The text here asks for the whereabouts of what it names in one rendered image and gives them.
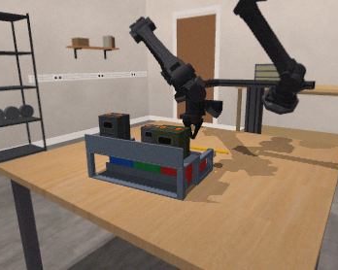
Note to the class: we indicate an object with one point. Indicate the green open bin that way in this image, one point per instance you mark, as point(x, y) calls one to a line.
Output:
point(146, 166)

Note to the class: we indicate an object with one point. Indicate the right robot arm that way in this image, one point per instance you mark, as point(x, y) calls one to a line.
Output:
point(183, 76)

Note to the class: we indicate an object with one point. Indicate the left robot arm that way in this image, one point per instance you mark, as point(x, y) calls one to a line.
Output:
point(291, 73)

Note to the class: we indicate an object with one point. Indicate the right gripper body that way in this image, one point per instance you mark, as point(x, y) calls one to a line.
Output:
point(187, 117)

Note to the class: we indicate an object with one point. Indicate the grey metal shelf rack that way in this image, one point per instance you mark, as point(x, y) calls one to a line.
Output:
point(165, 156)

